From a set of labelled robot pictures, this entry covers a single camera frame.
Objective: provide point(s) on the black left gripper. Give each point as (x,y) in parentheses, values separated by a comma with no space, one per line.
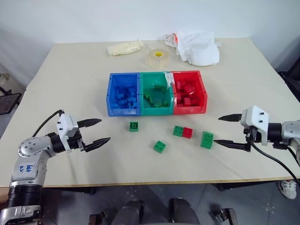
(75,143)

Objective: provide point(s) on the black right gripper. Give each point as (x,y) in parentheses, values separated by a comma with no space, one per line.
(254,136)

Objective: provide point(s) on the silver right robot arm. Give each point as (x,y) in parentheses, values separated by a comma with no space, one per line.
(287,132)

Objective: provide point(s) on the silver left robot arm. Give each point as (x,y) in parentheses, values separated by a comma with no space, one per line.
(28,150)

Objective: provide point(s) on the tall green toy brick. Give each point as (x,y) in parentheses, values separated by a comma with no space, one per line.
(207,140)

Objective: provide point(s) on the blue plastic bin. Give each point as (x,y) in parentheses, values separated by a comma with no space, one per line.
(122,112)

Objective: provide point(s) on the small green toy brick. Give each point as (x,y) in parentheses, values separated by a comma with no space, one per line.
(133,127)

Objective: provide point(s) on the blue toy brick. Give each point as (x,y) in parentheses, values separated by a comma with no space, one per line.
(123,103)
(132,100)
(132,93)
(120,95)

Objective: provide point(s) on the red toy brick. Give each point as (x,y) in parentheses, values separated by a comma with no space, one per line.
(188,133)
(187,101)
(189,89)

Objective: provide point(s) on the red plastic bin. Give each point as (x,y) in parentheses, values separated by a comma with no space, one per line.
(189,110)

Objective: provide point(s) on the green plastic bin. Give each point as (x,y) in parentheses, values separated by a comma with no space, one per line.
(157,112)

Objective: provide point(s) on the white sneaker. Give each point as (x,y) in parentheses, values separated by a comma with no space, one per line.
(288,188)

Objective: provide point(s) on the white tape strip on bin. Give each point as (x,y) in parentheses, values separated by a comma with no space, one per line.
(168,80)

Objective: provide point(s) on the dark rounded shape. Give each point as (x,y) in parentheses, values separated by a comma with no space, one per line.
(184,212)
(127,213)

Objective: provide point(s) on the white crumpled cloth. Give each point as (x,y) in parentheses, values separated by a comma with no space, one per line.
(199,49)

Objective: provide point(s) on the cream filled plastic bag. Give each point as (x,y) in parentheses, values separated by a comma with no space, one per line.
(124,48)

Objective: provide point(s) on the black mesh rack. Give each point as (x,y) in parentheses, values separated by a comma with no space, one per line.
(8,103)

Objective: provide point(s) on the clear tape roll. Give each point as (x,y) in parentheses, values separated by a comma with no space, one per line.
(155,59)

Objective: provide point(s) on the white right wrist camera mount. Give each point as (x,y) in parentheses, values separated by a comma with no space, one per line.
(256,119)

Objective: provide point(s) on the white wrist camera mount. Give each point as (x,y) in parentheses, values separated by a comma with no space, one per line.
(256,119)
(66,127)

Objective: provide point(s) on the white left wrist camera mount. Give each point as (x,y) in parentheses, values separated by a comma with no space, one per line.
(66,127)

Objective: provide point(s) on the black table frame bar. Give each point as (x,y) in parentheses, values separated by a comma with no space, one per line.
(246,186)
(70,190)

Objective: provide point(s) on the dark metal bracket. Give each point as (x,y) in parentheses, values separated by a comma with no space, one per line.
(226,215)

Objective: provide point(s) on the white object by wall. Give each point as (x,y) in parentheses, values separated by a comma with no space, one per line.
(4,79)

